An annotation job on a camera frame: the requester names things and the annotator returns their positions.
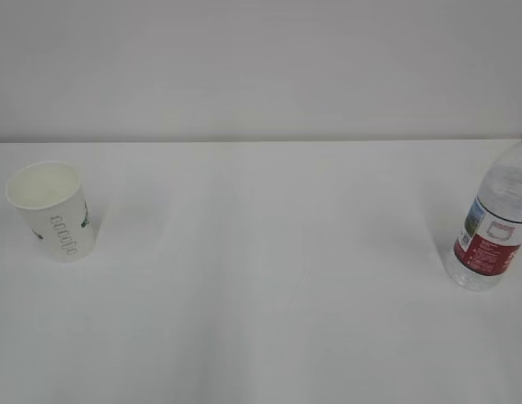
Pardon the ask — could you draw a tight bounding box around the white paper coffee cup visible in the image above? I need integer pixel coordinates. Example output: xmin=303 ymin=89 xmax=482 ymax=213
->
xmin=6 ymin=162 xmax=95 ymax=263

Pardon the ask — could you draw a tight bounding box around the clear plastic water bottle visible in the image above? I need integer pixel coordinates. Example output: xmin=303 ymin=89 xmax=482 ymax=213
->
xmin=445 ymin=136 xmax=522 ymax=291

